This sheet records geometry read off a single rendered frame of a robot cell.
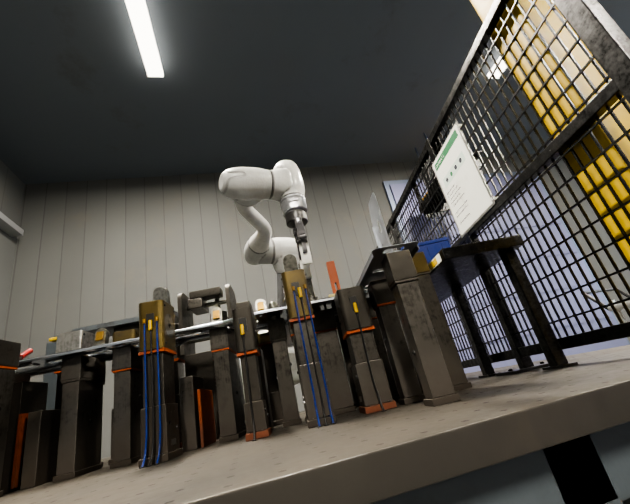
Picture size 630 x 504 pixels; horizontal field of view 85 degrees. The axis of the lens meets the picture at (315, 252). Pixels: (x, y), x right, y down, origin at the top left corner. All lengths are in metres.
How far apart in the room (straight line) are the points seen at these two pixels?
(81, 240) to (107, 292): 0.68
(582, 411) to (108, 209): 4.36
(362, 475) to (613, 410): 0.30
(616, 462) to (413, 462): 0.27
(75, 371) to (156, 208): 3.34
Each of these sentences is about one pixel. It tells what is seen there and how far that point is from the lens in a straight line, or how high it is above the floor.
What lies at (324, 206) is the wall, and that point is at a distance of 4.36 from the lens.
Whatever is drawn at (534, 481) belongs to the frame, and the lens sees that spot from 0.51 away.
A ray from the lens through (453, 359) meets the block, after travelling 0.95.
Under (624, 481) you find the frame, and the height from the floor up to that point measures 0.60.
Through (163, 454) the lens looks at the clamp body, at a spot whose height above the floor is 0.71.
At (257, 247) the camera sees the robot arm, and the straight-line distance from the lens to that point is 1.58.
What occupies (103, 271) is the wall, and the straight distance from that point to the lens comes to 4.15.
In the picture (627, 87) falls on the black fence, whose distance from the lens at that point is 0.83.
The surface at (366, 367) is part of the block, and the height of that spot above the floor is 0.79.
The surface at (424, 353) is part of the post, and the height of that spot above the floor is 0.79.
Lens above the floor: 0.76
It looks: 22 degrees up
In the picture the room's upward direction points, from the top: 13 degrees counter-clockwise
